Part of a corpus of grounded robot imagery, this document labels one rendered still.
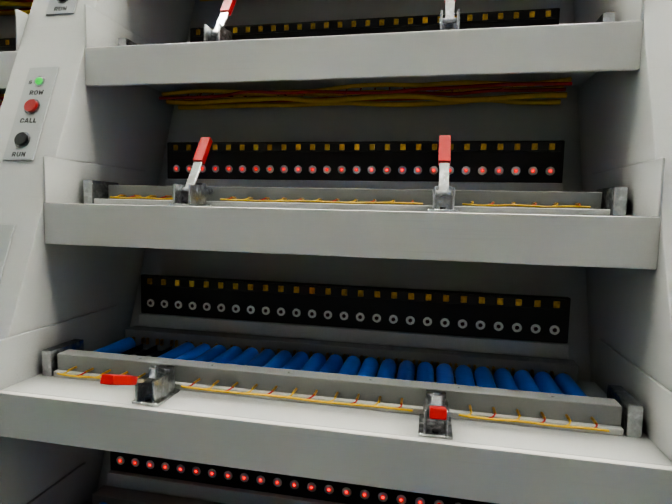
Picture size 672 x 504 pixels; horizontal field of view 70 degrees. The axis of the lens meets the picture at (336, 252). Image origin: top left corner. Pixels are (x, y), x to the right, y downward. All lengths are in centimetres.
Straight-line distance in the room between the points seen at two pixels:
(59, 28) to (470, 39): 49
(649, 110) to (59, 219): 60
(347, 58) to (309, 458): 40
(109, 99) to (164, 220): 24
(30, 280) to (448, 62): 50
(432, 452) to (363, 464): 6
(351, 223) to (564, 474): 27
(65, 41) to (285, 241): 39
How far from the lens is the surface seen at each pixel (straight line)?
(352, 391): 48
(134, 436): 51
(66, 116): 65
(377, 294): 59
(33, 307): 61
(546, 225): 46
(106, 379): 45
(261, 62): 58
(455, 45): 55
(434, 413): 37
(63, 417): 55
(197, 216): 51
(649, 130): 53
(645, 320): 51
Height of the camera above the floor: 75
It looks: 15 degrees up
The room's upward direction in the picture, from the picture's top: 5 degrees clockwise
